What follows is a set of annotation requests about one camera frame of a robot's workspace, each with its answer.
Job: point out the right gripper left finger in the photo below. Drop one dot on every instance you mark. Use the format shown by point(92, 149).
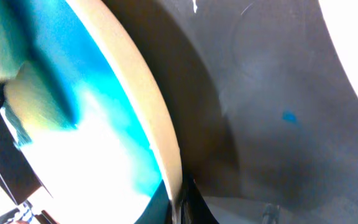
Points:
point(158, 209)

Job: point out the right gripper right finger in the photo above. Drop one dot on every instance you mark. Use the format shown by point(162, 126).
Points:
point(194, 209)

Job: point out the green yellow sponge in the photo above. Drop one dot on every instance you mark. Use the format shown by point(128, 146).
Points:
point(35, 105)

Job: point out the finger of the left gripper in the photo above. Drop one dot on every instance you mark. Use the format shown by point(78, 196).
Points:
point(17, 178)

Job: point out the dark grey serving tray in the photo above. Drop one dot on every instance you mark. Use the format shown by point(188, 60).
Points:
point(261, 105)

